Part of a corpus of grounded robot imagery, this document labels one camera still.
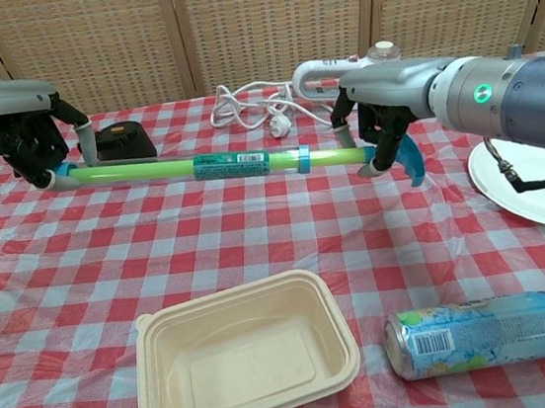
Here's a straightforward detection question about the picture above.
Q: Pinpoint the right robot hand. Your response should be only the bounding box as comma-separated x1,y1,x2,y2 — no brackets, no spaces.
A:
324,54,468,182

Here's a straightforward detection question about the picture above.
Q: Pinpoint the clear tube with blue caps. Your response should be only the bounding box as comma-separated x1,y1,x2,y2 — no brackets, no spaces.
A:
47,131,319,207

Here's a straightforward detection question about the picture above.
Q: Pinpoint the white handheld steamer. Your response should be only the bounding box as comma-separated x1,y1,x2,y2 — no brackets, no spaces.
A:
287,38,411,118

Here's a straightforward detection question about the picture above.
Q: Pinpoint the black round cup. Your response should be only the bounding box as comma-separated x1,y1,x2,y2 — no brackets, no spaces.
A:
74,120,158,168

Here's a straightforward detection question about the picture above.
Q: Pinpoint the woven wooden folding screen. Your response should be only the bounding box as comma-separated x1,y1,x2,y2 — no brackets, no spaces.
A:
0,0,545,130

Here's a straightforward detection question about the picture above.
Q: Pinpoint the white round plate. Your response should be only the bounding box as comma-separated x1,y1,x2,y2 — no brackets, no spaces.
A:
464,129,545,243

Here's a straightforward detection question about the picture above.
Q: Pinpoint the red white checkered tablecloth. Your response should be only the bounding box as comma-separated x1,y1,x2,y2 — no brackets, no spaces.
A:
0,50,545,408

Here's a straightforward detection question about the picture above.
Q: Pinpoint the light blue drink can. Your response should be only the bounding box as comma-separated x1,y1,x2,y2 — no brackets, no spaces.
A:
380,289,545,383

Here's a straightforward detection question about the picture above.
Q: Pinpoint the beige rectangular food container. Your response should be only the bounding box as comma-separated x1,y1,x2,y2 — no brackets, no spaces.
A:
122,262,368,408

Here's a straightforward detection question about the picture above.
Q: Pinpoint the white power cord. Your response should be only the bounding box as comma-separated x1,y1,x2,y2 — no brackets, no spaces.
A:
206,70,345,148

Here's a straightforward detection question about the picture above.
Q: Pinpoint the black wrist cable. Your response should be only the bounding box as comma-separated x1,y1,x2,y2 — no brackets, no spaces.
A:
482,128,545,198

